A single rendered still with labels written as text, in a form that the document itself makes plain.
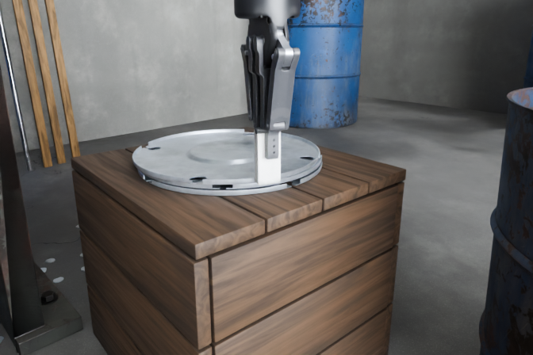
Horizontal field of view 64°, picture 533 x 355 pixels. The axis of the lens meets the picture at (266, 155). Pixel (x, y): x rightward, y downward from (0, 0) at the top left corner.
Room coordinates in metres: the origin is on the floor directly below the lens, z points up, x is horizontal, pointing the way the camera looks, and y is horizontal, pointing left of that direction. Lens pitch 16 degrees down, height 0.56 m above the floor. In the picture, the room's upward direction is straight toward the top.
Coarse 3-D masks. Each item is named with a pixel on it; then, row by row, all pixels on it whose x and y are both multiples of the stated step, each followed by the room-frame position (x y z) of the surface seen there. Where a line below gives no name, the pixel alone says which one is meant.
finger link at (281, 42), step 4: (280, 32) 0.48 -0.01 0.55; (280, 36) 0.48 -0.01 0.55; (284, 36) 0.48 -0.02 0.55; (280, 40) 0.47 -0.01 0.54; (284, 40) 0.47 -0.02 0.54; (276, 44) 0.48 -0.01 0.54; (280, 44) 0.47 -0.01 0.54; (284, 44) 0.47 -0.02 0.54; (288, 44) 0.47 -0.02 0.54; (284, 48) 0.46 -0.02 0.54; (288, 48) 0.46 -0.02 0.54; (292, 48) 0.46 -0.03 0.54; (288, 52) 0.46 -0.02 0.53; (292, 52) 0.46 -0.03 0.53; (272, 56) 0.47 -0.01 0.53; (288, 56) 0.46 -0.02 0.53; (292, 56) 0.46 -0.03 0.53; (284, 60) 0.46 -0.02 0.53; (288, 60) 0.46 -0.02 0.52; (284, 64) 0.46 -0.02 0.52; (288, 64) 0.46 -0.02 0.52
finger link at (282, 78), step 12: (276, 48) 0.46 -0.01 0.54; (276, 60) 0.46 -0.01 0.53; (276, 72) 0.46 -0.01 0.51; (288, 72) 0.47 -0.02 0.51; (276, 84) 0.47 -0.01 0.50; (288, 84) 0.47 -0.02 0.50; (276, 96) 0.47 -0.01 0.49; (288, 96) 0.48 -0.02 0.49; (276, 108) 0.47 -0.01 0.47; (288, 108) 0.48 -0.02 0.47; (276, 120) 0.48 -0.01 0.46; (288, 120) 0.48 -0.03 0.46
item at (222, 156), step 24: (168, 144) 0.71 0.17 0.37; (192, 144) 0.71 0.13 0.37; (216, 144) 0.68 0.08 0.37; (240, 144) 0.68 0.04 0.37; (288, 144) 0.71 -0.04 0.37; (312, 144) 0.69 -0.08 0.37; (144, 168) 0.56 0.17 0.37; (168, 168) 0.57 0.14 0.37; (192, 168) 0.57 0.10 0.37; (216, 168) 0.57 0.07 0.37; (240, 168) 0.57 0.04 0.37; (288, 168) 0.57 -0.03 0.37
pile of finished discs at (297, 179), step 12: (252, 132) 0.80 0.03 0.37; (312, 168) 0.58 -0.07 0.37; (156, 180) 0.55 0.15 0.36; (192, 180) 0.55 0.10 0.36; (288, 180) 0.54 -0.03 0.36; (300, 180) 0.56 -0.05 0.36; (180, 192) 0.53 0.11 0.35; (192, 192) 0.52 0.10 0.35; (204, 192) 0.52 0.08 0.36; (216, 192) 0.52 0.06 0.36; (228, 192) 0.52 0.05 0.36; (240, 192) 0.52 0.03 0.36; (252, 192) 0.52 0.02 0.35; (264, 192) 0.53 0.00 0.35
